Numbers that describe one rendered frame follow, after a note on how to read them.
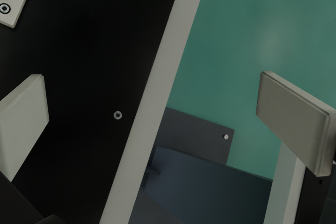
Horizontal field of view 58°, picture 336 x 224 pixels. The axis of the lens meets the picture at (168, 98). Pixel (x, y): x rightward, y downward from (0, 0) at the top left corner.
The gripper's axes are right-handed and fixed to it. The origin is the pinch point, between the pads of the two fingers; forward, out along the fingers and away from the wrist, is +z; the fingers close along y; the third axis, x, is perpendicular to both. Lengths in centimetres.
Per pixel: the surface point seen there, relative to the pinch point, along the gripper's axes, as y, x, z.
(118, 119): -3.1, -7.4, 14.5
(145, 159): -0.2, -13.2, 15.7
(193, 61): 23, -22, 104
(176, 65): 4.0, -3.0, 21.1
